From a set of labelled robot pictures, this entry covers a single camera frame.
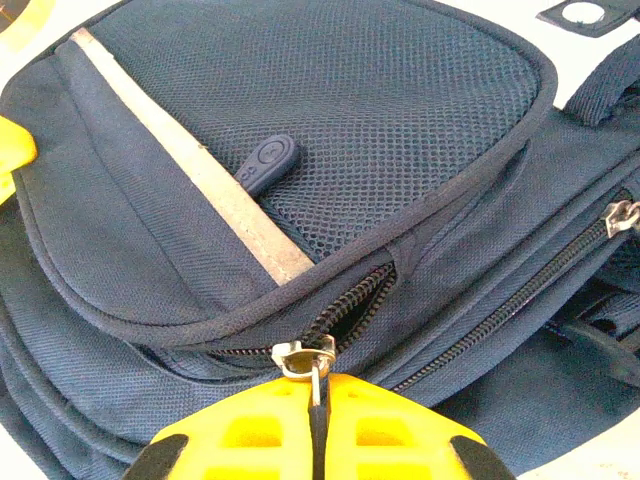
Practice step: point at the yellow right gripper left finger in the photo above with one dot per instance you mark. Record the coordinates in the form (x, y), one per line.
(295, 435)

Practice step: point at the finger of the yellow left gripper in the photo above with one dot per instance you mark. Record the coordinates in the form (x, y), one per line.
(22, 27)
(15, 155)

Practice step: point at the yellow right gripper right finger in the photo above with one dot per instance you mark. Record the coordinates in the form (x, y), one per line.
(342, 435)

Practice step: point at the navy blue backpack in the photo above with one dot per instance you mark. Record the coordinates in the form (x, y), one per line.
(350, 125)

